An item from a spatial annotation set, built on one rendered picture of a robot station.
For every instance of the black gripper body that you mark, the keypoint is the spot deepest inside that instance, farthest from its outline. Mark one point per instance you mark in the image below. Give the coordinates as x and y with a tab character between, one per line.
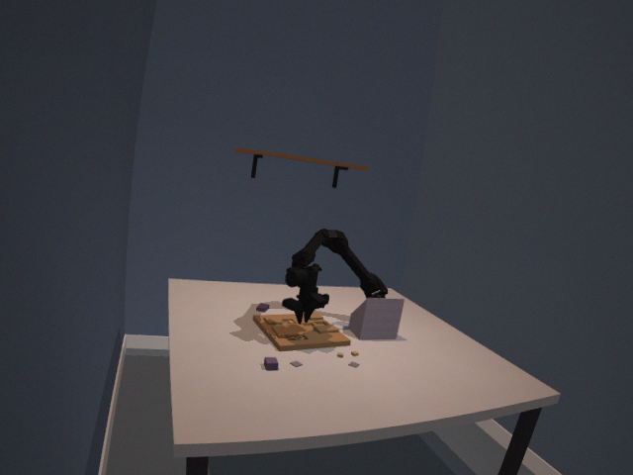
293	304

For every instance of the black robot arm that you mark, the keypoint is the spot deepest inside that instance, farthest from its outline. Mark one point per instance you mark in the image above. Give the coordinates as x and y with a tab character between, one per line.
337	242

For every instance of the orange square puzzle board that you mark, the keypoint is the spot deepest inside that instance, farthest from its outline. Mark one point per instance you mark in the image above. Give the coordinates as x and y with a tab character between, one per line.
317	332

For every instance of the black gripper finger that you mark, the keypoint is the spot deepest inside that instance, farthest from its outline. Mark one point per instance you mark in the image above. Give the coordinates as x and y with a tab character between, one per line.
299	315
307	313

